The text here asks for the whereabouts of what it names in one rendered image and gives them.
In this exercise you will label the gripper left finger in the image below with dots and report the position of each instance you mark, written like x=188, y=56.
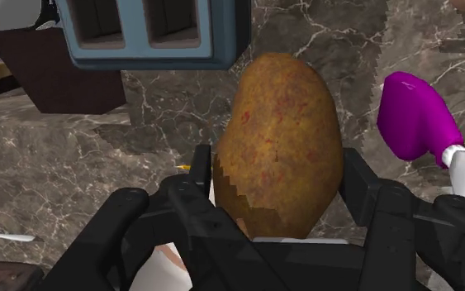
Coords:
x=183, y=209

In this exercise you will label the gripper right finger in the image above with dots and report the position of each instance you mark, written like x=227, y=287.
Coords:
x=393, y=225

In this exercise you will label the white rounded object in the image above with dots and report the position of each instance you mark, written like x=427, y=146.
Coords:
x=163, y=270

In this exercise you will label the purple and white toy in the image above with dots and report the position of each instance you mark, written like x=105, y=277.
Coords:
x=413, y=117

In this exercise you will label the brown potato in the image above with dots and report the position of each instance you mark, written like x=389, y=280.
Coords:
x=280, y=137

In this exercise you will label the blue toaster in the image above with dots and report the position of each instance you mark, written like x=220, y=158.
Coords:
x=135, y=54

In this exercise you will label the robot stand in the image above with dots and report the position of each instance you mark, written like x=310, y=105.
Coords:
x=67, y=84

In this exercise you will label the thin white utensil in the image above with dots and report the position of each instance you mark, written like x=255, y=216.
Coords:
x=2, y=235

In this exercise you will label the dark brown flat object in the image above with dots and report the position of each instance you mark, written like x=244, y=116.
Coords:
x=2, y=278

